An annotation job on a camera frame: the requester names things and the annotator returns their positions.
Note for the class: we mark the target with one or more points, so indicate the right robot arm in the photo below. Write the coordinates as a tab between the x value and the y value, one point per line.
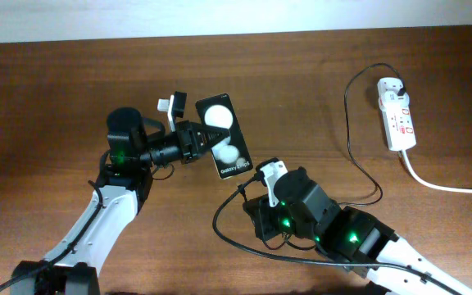
296	205

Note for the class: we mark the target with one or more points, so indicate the white power strip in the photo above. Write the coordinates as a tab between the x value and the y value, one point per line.
398	125

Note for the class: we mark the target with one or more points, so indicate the black smartphone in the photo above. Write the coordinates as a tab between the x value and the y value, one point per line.
230	154

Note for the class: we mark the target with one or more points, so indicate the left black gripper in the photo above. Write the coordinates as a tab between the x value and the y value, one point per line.
188	141

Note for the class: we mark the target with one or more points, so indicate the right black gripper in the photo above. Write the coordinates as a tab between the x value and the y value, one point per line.
262	214

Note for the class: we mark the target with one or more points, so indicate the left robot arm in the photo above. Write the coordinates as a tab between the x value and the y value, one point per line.
137	144

